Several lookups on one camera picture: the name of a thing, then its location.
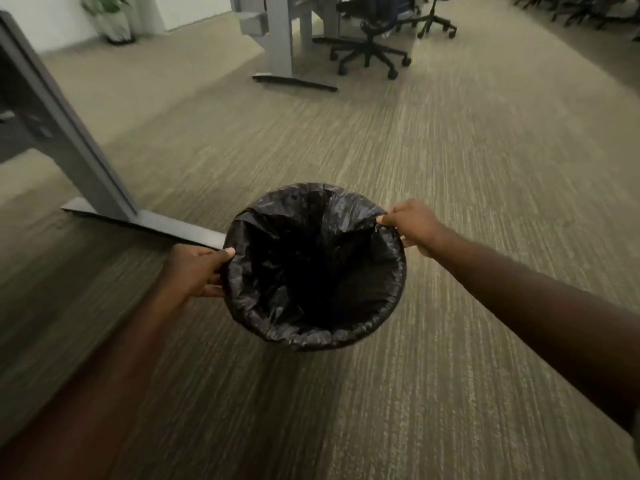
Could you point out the person's left hand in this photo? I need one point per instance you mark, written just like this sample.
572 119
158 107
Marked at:
192 272

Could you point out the person's right hand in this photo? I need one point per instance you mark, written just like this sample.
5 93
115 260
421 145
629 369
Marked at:
415 222

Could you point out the person's left thumb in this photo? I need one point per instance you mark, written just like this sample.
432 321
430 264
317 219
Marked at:
220 258

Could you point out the person's right thumb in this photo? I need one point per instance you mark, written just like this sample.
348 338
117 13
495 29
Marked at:
390 216

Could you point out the black trash bag liner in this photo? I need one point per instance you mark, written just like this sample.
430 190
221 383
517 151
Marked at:
315 269

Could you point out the person's left forearm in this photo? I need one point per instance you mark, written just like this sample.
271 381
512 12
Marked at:
90 384

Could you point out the person's right forearm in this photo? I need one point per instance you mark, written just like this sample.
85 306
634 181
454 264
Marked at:
540 319

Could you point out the black office chair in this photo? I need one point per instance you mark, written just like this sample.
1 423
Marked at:
372 37
435 17

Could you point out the potted green plant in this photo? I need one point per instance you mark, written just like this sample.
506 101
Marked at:
107 17

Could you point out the row of dark chairs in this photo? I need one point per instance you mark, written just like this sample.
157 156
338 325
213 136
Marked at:
575 9

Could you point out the grey desk leg frame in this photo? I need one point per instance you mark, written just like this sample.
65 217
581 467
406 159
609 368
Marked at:
70 139
280 39

